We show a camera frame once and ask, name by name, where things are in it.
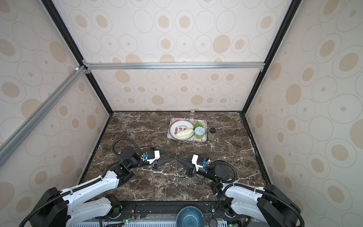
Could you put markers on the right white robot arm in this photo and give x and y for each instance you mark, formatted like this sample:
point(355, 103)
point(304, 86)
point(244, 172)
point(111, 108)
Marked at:
point(268, 204)

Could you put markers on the pale napa cabbage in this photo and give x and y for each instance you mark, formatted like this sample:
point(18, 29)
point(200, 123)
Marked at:
point(185, 134)

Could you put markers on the green herb spice jar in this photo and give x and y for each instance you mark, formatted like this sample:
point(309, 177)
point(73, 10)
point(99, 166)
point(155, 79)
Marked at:
point(211, 135)

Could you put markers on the green plastic leaf vegetable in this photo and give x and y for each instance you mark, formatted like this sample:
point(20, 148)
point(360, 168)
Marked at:
point(198, 124)

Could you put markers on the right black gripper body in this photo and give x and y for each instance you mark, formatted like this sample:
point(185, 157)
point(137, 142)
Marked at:
point(193, 167)

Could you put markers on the black vertical corner post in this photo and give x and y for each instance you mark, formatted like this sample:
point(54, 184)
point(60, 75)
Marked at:
point(287, 20)
point(61, 26)

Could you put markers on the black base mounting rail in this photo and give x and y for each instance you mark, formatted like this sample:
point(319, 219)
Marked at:
point(140, 209)

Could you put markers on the floral rectangular tray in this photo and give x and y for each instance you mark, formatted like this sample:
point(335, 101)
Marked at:
point(203, 122)

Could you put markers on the white round plate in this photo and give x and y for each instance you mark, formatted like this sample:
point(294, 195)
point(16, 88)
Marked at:
point(178, 126)

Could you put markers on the side aluminium frame rail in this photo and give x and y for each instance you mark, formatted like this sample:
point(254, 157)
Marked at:
point(16, 139)

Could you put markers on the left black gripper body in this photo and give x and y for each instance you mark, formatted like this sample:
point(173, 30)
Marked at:
point(153, 166)

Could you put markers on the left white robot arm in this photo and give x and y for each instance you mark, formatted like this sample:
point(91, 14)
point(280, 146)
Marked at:
point(64, 208)

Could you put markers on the black vertical left corner post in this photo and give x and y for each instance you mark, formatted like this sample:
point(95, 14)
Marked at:
point(61, 26)

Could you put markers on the horizontal aluminium frame rail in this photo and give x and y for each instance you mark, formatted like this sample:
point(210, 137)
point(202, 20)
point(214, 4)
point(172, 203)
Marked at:
point(175, 66)

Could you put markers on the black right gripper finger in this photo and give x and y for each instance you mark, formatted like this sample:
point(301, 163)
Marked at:
point(186, 162)
point(190, 172)

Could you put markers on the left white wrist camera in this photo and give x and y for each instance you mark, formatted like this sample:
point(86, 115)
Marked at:
point(151, 156)

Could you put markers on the clear glass shaker bottle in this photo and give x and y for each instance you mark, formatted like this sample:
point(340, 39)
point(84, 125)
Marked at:
point(192, 113)

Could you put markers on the blue ceramic bowl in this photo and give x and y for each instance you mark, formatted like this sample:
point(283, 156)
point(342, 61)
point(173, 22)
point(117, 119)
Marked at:
point(190, 216)

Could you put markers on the green labelled tin can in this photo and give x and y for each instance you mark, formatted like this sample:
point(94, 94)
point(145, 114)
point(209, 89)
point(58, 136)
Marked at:
point(199, 133)

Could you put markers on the black vertical right corner post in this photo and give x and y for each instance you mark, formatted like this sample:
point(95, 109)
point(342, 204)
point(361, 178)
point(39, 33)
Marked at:
point(287, 20)

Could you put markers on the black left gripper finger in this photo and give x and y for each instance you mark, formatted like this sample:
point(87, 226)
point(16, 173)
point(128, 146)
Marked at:
point(162, 152)
point(163, 162)

